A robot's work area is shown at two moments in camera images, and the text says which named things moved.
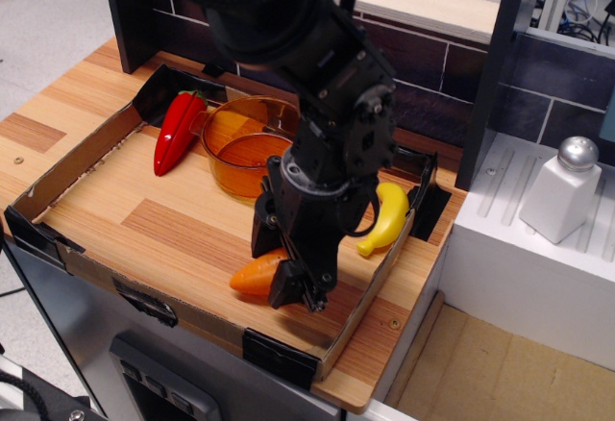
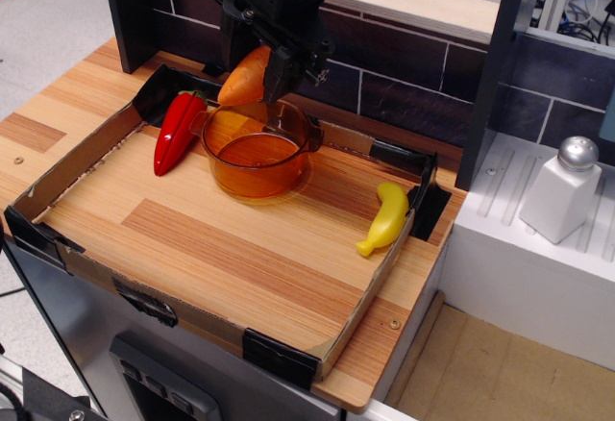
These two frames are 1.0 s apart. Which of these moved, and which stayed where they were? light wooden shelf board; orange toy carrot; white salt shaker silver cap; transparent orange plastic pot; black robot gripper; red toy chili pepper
Moved: black robot gripper; orange toy carrot
Stayed: transparent orange plastic pot; light wooden shelf board; white salt shaker silver cap; red toy chili pepper
